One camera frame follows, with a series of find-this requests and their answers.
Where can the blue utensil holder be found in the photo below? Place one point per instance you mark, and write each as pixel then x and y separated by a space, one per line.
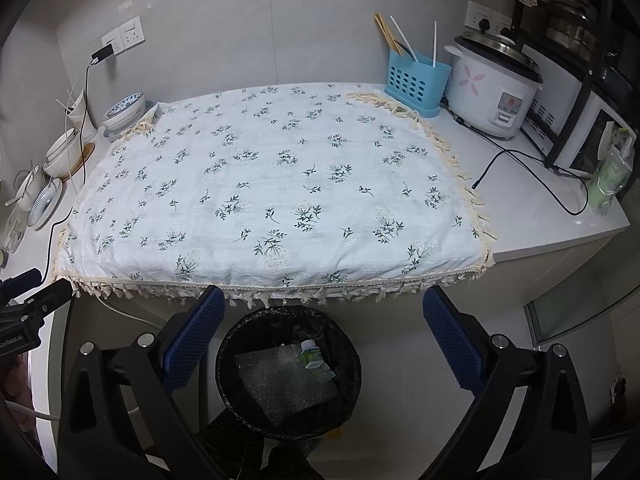
pixel 415 85

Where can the white cup with spoon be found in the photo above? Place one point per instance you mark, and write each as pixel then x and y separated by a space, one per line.
pixel 27 187

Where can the white floral tablecloth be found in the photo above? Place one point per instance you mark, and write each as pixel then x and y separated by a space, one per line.
pixel 280 185

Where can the white bowl dark rim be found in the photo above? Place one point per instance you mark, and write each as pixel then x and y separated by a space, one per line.
pixel 64 142
pixel 61 162

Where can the white rice cooker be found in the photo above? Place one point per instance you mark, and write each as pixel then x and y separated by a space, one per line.
pixel 485 90

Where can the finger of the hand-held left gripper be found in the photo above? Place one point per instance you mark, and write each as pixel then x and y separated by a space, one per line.
pixel 22 282
pixel 50 297

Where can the white wall outlet with plug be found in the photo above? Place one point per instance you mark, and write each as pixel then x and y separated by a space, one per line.
pixel 487 16

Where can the white microwave oven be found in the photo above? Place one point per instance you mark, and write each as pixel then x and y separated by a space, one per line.
pixel 555 75

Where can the steel pot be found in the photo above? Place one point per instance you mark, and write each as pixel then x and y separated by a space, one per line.
pixel 570 22

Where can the wooden chopstick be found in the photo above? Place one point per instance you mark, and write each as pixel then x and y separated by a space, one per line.
pixel 387 34
pixel 392 32

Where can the clear glass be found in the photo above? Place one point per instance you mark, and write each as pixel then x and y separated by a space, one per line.
pixel 11 230

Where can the round wooden board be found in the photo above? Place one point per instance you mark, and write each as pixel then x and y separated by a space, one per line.
pixel 86 160

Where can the blue patterned bowl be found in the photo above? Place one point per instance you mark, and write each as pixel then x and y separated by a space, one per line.
pixel 125 105

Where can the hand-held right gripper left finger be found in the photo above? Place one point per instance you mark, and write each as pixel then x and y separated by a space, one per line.
pixel 195 340

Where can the white plastic stick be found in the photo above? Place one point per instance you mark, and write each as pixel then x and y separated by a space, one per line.
pixel 404 37
pixel 435 42

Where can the dark metal utensil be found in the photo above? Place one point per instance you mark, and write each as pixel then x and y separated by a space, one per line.
pixel 409 51

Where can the blue striped plate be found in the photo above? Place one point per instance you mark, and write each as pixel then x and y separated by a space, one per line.
pixel 44 202

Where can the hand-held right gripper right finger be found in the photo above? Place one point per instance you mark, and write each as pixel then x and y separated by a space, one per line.
pixel 450 340

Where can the blue rimmed plate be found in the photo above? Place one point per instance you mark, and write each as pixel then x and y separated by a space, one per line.
pixel 125 126

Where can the green plastic pouch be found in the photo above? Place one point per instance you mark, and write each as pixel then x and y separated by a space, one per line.
pixel 607 175

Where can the green and white box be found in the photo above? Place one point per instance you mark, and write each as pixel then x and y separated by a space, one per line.
pixel 322 366

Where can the black metal rack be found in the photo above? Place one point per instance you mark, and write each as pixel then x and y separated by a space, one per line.
pixel 570 120

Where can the black lined trash bin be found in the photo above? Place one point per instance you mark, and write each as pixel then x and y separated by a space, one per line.
pixel 350 385

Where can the clear bubble wrap sheet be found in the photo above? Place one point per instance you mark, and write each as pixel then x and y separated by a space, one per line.
pixel 280 385

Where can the white tapered container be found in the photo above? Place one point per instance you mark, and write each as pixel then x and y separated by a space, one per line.
pixel 82 112

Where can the black charger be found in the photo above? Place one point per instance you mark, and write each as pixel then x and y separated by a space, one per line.
pixel 102 54

